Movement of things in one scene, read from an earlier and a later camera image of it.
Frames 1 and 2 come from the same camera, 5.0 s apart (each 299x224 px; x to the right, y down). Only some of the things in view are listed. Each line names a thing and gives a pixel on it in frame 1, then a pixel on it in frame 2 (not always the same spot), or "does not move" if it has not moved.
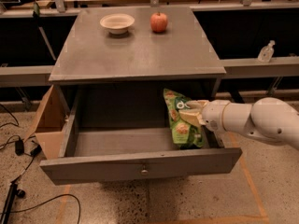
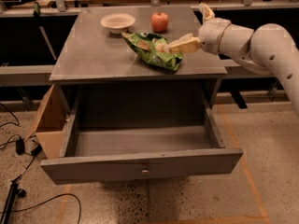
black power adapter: (20, 147) does not move
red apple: (159, 22) does not move
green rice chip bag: (188, 133) → (150, 47)
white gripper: (213, 115) → (211, 35)
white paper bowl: (117, 23) does not move
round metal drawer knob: (144, 172) does not move
